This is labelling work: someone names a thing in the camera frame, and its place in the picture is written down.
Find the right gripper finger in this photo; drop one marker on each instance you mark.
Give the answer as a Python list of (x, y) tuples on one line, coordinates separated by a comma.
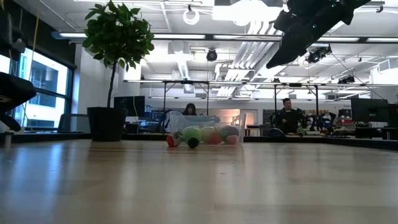
[(292, 46)]

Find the brown kiwi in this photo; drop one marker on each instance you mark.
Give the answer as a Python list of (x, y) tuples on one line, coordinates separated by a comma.
[(230, 130)]

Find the yellow lemon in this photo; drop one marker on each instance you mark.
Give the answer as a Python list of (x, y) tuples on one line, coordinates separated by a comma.
[(208, 131)]

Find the green lime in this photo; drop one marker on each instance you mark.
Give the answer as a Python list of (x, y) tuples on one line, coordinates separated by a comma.
[(191, 133)]

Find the dark blackberry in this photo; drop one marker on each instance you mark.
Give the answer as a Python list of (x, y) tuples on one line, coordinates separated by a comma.
[(193, 143)]

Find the clear plastic tupperware container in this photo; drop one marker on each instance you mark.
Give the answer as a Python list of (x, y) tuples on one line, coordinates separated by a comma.
[(177, 124)]

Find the small red strawberry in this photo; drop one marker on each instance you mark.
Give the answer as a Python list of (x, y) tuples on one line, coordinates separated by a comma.
[(170, 141)]

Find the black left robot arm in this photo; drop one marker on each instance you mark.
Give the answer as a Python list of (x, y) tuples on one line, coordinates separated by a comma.
[(15, 90)]

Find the black ceiling spotlight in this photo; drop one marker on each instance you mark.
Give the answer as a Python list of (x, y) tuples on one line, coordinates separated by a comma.
[(317, 55)]

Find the person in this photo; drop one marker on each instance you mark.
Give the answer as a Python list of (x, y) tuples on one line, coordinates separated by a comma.
[(289, 119), (189, 110)]

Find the black computer monitor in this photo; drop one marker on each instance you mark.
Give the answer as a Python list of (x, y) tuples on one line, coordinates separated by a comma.
[(370, 110), (129, 105)]

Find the overhead light bar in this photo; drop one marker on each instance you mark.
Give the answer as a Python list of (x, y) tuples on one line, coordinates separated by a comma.
[(178, 36)]

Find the green potted plant black pot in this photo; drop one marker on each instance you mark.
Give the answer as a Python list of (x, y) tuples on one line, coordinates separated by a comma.
[(118, 37)]

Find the grey chair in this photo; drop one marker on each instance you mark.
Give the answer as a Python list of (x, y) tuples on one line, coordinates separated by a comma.
[(73, 124)]

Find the large glass window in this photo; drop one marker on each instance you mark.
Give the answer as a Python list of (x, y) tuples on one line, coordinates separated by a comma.
[(46, 105)]

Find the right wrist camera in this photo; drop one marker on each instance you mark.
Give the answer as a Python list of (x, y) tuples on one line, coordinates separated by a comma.
[(284, 21)]

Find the black workstation frame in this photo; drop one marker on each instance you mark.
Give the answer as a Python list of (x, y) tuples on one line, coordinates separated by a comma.
[(174, 82), (295, 84)]

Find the black overhead camera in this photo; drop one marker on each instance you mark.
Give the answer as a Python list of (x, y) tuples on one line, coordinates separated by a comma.
[(211, 56)]

